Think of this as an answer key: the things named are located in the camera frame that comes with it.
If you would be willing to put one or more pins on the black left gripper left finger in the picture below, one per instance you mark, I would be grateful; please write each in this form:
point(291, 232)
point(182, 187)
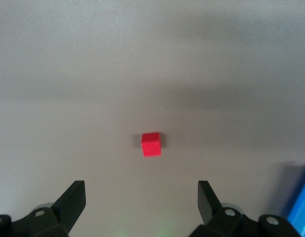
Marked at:
point(63, 212)

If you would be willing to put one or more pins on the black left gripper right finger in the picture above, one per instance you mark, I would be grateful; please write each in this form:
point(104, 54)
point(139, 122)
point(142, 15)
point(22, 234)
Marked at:
point(216, 217)

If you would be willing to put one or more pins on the red cube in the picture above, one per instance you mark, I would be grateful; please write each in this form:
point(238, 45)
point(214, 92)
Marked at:
point(151, 145)

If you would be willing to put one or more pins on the blue plastic storage bin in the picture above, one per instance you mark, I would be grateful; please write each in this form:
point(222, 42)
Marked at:
point(301, 212)

